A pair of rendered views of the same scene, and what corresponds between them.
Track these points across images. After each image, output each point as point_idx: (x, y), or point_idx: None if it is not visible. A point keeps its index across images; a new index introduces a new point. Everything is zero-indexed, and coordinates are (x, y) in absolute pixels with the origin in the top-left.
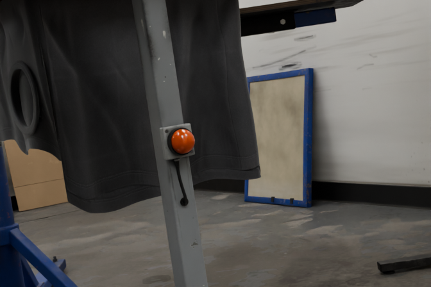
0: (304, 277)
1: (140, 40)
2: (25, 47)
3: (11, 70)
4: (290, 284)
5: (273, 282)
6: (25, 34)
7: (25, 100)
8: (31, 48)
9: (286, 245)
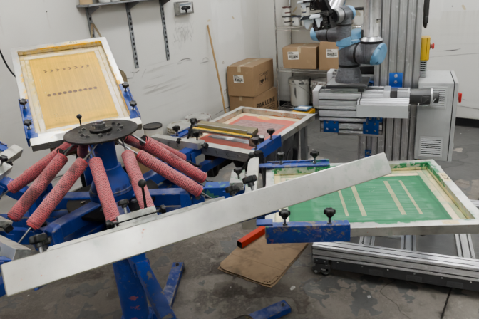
0: (94, 271)
1: (305, 129)
2: (295, 140)
3: (289, 150)
4: (104, 273)
5: (97, 280)
6: (295, 137)
7: (290, 157)
8: (297, 139)
9: (2, 302)
